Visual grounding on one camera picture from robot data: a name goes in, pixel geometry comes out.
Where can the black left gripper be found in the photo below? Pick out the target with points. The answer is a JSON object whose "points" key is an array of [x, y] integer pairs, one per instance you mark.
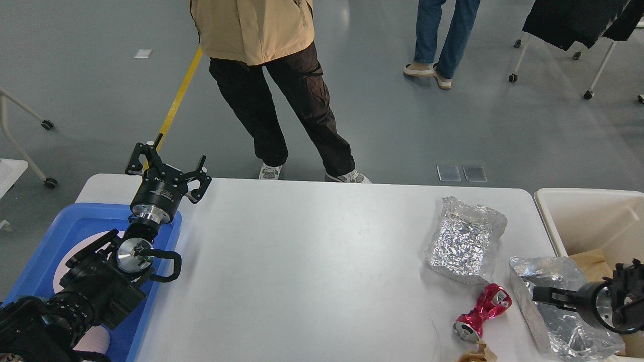
{"points": [[156, 196]]}

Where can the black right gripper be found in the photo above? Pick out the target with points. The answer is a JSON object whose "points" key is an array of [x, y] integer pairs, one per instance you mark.
{"points": [[593, 302]]}

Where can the brown paper bag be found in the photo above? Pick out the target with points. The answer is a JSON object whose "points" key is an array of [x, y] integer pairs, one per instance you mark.
{"points": [[593, 264]]}

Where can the aluminium foil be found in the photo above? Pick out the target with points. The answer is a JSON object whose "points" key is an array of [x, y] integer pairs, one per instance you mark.
{"points": [[466, 241]]}

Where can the pink plate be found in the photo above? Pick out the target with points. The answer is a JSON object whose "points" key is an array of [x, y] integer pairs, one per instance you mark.
{"points": [[62, 269]]}

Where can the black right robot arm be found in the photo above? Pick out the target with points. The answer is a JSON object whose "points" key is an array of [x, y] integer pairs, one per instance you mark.
{"points": [[615, 303]]}

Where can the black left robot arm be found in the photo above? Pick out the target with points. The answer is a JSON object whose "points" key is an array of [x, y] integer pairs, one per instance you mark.
{"points": [[103, 282]]}

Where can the crushed pink can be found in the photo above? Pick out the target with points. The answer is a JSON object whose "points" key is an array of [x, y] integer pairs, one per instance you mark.
{"points": [[493, 301]]}

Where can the beige plastic bin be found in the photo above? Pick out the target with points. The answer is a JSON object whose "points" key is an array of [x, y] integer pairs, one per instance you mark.
{"points": [[579, 220]]}

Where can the brown paper scrap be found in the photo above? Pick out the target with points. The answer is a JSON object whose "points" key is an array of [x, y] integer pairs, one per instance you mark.
{"points": [[481, 353]]}

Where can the right metal floor plate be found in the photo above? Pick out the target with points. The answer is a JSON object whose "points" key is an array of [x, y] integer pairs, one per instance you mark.
{"points": [[475, 173]]}

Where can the metal floor plate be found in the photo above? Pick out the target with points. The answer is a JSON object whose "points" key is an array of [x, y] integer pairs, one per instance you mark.
{"points": [[475, 173], [448, 173]]}

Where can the left metal floor plate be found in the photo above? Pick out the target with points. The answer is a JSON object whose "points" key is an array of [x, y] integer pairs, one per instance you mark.
{"points": [[448, 173]]}

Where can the person in beige jacket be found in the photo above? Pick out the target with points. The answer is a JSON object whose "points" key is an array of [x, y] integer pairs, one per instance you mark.
{"points": [[246, 39]]}

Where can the white rolling table left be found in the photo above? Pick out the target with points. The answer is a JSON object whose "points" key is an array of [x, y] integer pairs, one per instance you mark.
{"points": [[13, 169]]}

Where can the white office chair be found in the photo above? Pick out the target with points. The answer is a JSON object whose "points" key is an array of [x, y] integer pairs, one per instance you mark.
{"points": [[609, 72]]}

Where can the black jacket on chair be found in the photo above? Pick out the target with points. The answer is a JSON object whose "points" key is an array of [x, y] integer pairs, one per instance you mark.
{"points": [[562, 23]]}

